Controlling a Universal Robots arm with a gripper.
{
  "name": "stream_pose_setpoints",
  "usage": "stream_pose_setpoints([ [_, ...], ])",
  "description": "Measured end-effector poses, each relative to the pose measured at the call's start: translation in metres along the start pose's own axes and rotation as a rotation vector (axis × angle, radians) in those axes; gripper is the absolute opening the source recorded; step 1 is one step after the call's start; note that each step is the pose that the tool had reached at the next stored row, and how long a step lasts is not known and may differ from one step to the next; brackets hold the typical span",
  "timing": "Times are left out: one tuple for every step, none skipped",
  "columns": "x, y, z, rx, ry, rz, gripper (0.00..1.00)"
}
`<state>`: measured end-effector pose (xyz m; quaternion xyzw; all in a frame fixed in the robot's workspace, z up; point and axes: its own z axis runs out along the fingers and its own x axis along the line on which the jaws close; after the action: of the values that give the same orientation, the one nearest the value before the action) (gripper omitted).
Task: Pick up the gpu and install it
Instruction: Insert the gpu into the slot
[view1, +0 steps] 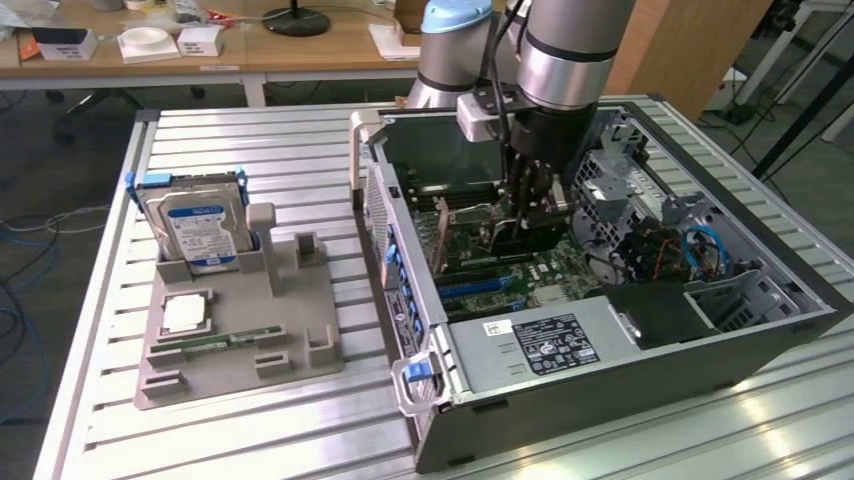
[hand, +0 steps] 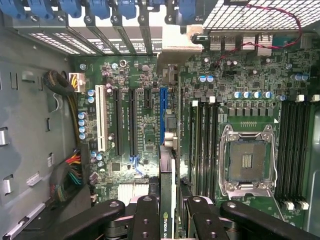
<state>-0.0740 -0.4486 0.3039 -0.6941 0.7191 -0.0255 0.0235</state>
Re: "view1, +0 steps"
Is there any black lamp base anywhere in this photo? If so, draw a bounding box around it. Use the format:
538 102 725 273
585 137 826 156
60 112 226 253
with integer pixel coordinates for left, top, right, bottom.
261 0 334 38

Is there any clear plastic bag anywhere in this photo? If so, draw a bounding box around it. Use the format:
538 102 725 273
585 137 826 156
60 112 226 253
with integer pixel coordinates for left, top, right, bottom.
0 0 63 42

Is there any graphics card with black fan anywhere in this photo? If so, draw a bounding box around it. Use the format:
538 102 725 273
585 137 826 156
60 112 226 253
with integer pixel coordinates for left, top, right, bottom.
430 194 570 276

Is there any perforated metal drive cage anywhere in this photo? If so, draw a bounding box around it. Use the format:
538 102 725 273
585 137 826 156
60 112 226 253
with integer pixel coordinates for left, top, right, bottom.
570 147 664 242

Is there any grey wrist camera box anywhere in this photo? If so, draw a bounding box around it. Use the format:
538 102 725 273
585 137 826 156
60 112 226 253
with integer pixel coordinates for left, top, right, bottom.
455 85 524 145

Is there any black chair base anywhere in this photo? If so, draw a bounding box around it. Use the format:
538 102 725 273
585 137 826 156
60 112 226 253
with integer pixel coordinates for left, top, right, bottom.
46 89 146 146

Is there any silver CPU chip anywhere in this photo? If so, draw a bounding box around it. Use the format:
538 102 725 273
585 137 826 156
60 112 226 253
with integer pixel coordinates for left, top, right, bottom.
161 295 211 336

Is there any white floor cable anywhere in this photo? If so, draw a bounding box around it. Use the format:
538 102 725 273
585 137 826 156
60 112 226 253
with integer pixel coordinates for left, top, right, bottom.
0 202 110 237

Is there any grey metal disk bay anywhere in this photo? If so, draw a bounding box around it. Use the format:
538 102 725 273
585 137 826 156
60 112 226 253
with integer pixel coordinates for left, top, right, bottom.
684 268 802 334

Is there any green RAM stick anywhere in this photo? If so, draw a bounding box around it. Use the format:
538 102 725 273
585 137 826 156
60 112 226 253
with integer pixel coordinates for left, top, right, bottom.
151 324 285 356

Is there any black slanted stand pole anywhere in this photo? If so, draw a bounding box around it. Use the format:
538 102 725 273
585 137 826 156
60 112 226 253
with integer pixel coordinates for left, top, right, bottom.
752 18 854 179

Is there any green motherboard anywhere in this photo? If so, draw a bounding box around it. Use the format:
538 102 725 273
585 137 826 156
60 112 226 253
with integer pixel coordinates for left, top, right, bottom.
393 164 602 324

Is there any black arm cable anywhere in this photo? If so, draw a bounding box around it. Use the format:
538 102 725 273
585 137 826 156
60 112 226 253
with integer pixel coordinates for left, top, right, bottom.
477 0 536 151

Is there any white paper stack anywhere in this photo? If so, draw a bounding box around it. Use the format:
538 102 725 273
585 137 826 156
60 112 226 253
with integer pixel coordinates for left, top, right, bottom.
367 23 425 63

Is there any brown cardboard box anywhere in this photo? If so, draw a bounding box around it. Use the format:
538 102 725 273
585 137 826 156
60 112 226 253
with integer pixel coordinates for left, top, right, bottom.
393 0 430 36

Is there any wooden desk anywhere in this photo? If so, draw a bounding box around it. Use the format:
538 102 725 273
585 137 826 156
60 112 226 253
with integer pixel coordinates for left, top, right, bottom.
0 0 610 94

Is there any open black PC case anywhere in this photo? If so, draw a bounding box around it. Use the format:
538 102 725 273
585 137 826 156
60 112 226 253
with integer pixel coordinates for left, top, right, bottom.
347 93 854 475

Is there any grey power supply unit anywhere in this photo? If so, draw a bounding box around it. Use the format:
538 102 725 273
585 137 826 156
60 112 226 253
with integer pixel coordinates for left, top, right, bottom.
445 294 642 396

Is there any grey parts rack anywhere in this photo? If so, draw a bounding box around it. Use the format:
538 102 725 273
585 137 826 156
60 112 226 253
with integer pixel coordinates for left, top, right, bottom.
133 199 347 413

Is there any black RAM stick in slot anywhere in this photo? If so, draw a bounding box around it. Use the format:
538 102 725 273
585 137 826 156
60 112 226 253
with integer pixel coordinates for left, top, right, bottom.
458 251 538 274

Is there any hard disk in blue caddy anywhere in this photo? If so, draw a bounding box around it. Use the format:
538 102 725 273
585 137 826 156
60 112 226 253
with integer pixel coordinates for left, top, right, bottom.
125 169 262 277

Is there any RAM stick with white label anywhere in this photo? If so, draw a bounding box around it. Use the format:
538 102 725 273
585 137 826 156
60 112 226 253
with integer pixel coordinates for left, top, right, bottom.
405 181 503 198

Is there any plain white box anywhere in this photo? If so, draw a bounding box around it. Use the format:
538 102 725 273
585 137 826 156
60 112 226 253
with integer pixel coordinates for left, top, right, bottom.
175 25 227 58

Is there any wooden cabinet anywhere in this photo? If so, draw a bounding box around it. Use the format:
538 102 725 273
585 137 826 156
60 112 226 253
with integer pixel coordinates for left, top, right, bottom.
600 0 777 122

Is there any blue expansion slot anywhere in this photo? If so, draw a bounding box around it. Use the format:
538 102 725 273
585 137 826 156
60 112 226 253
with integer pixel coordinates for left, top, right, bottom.
435 276 510 302

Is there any black and red wire bundle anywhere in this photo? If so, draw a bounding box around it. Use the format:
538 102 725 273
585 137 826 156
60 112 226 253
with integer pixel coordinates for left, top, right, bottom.
625 223 690 282

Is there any blue wire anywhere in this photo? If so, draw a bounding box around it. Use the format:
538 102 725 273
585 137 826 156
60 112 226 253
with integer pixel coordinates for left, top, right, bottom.
680 224 736 281

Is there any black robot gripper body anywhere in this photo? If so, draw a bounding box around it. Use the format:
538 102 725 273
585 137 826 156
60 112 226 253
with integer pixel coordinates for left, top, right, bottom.
506 101 601 170

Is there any white round container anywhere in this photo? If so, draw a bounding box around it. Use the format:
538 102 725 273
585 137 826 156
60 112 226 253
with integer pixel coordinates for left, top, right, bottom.
117 27 185 65

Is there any white box with black top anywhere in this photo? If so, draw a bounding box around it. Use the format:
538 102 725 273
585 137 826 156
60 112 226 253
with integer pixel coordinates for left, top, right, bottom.
31 26 101 62

